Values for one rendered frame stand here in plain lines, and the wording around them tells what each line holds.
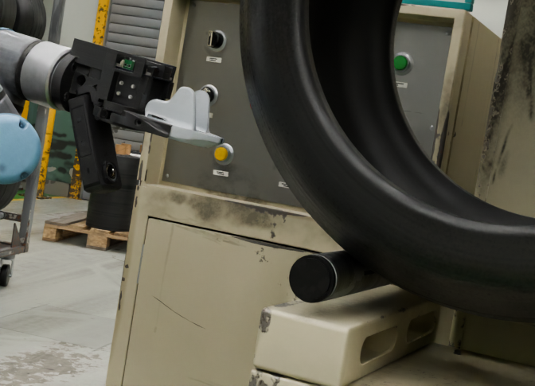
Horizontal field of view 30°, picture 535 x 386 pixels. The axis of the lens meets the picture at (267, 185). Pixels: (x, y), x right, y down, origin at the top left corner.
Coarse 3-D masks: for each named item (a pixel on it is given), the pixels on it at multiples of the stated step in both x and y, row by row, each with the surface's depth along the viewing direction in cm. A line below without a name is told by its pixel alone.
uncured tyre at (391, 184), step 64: (256, 0) 96; (320, 0) 116; (384, 0) 119; (256, 64) 96; (320, 64) 117; (384, 64) 119; (320, 128) 92; (384, 128) 118; (320, 192) 93; (384, 192) 89; (448, 192) 115; (384, 256) 91; (448, 256) 87; (512, 256) 85; (512, 320) 91
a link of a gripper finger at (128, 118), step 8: (112, 112) 111; (128, 112) 109; (112, 120) 110; (120, 120) 110; (128, 120) 109; (136, 120) 109; (144, 120) 109; (152, 120) 110; (136, 128) 109; (144, 128) 109; (152, 128) 109; (160, 128) 109; (168, 128) 109; (168, 136) 109
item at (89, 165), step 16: (80, 96) 114; (80, 112) 114; (80, 128) 114; (96, 128) 115; (80, 144) 114; (96, 144) 114; (112, 144) 117; (80, 160) 114; (96, 160) 113; (112, 160) 116; (96, 176) 113; (112, 176) 114; (96, 192) 114
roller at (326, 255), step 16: (304, 256) 92; (320, 256) 92; (336, 256) 94; (352, 256) 98; (304, 272) 92; (320, 272) 91; (336, 272) 92; (352, 272) 96; (368, 272) 100; (304, 288) 92; (320, 288) 91; (336, 288) 92; (352, 288) 97; (368, 288) 103
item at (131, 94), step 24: (72, 48) 116; (96, 48) 114; (72, 72) 116; (96, 72) 115; (120, 72) 112; (144, 72) 112; (168, 72) 115; (72, 96) 117; (96, 96) 112; (120, 96) 112; (144, 96) 112; (168, 96) 116
